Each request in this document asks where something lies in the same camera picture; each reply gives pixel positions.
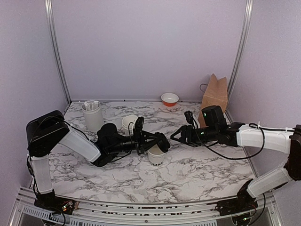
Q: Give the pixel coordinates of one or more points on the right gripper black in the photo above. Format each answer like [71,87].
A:
[185,129]

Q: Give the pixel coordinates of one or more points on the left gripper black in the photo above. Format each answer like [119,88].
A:
[146,135]

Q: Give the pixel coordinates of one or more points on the black plastic cup lid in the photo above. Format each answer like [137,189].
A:
[162,142]

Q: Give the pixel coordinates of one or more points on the white paper cup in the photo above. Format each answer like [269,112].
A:
[156,156]

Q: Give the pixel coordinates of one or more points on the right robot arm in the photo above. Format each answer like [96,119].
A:
[237,134]

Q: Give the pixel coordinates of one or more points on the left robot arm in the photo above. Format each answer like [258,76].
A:
[51,130]

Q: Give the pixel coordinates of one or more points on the orange white bowl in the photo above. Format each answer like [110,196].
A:
[169,99]

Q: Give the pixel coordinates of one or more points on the stack of white paper cups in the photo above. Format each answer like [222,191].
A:
[128,124]

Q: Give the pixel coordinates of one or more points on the brown paper bag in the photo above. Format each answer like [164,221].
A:
[215,94]

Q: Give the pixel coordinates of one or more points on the grey cylindrical canister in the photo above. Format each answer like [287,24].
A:
[94,119]

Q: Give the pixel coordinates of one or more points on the white sugar packets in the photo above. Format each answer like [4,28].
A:
[91,105]

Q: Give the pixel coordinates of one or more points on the right aluminium frame post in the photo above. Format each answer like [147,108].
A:
[241,46]

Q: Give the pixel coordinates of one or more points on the aluminium frame post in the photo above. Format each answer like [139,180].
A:
[55,46]
[241,46]

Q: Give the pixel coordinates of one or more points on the front aluminium rail base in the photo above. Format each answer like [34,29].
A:
[79,212]

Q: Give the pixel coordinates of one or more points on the left aluminium frame post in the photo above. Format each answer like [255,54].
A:
[55,46]

